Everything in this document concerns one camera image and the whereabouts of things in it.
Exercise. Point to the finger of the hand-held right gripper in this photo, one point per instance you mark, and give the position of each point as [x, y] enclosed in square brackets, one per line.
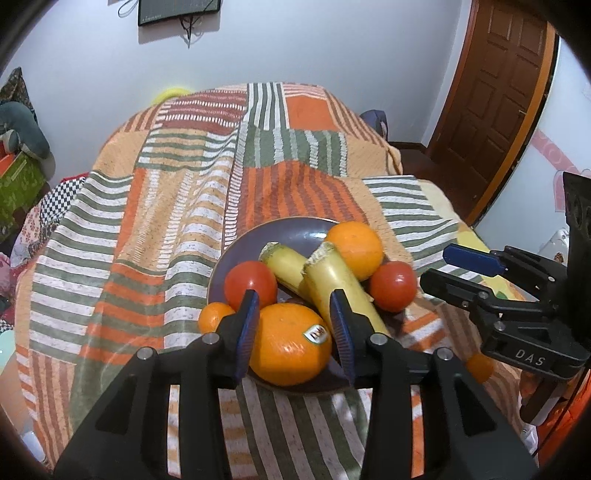
[471, 258]
[452, 288]

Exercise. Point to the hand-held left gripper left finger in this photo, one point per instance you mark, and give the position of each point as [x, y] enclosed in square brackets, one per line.
[247, 337]

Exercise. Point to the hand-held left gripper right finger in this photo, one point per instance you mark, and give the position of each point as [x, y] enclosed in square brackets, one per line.
[341, 332]

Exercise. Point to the small tangerine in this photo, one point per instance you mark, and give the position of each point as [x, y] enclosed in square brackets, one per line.
[480, 368]
[213, 318]

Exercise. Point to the large orange with sticker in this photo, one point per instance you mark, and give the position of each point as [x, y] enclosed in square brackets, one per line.
[286, 346]

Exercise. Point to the red tomato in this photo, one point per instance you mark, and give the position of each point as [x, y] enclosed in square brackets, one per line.
[392, 286]
[249, 281]

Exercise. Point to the purple plate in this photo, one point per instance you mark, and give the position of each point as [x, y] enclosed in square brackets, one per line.
[286, 235]

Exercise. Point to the pale yellow bedsheet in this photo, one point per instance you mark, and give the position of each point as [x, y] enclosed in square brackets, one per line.
[452, 221]

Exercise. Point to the white plastic container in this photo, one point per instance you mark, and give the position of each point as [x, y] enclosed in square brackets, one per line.
[554, 244]

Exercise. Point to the striped patchwork blanket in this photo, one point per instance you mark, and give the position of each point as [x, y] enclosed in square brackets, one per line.
[161, 207]

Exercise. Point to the brown wooden door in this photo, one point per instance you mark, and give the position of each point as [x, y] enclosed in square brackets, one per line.
[494, 92]

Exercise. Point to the white sliding wardrobe door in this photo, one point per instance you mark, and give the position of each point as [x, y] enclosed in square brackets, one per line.
[563, 115]

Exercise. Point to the checkered floral quilt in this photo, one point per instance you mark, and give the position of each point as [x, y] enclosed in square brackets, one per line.
[60, 198]

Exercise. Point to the green patterned box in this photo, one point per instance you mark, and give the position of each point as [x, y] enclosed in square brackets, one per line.
[18, 184]

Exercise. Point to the grey plush toy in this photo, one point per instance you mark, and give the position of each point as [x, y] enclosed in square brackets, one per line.
[23, 129]

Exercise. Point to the dark patterned cloth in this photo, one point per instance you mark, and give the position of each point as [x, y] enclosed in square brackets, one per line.
[16, 87]

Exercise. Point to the small wall-mounted monitor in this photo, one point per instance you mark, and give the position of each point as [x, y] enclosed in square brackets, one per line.
[180, 9]

